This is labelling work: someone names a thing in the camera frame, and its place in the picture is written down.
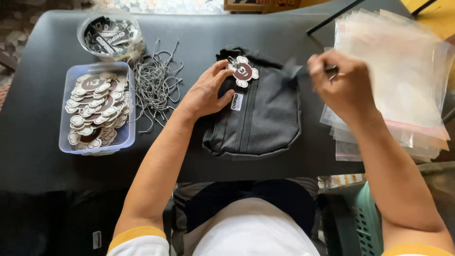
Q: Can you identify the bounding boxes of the person's right hand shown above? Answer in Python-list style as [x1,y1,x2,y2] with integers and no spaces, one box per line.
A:
[307,49,378,123]

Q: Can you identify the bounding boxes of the person's left hand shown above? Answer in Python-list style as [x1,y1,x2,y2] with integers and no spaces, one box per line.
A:
[177,59,236,119]

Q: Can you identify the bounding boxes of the black mesh pouch bag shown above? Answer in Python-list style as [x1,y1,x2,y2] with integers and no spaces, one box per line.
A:
[201,46,303,159]

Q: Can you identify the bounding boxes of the stack of clear zip bags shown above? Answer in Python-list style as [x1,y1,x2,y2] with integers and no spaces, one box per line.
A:
[319,9,455,162]

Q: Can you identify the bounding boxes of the brown flower-shaped hang tag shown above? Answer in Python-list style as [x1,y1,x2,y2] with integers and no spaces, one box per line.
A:
[227,55,259,89]

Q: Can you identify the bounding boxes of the person's dark shorts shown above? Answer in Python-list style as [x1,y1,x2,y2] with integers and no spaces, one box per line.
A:
[173,178,320,242]

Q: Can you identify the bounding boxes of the green plastic basket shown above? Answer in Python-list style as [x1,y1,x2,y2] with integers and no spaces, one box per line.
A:
[320,181,385,256]

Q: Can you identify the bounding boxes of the black rubber mat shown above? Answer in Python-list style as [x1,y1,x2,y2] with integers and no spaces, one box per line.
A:
[0,0,413,194]

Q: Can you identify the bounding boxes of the person's white yellow-trimmed shirt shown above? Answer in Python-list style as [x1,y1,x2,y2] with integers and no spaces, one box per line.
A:
[107,197,455,256]

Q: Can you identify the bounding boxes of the round clear plastic container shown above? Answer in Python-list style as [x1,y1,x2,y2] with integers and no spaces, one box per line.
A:
[77,10,145,62]

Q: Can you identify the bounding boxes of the pile of black white labels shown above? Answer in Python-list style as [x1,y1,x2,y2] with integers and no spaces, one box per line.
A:
[83,16,140,55]

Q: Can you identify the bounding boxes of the clear rectangular plastic container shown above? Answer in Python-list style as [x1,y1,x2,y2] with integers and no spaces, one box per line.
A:
[59,62,136,156]

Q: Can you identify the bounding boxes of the pile of brown flower tags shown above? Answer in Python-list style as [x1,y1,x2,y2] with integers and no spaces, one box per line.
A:
[65,71,134,151]

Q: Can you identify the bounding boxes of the black bag with white label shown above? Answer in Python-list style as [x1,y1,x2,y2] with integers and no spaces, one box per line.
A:
[0,188,130,256]

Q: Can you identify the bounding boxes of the pile of speckled string loops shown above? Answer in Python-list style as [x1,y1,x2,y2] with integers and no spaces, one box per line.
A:
[128,38,184,134]

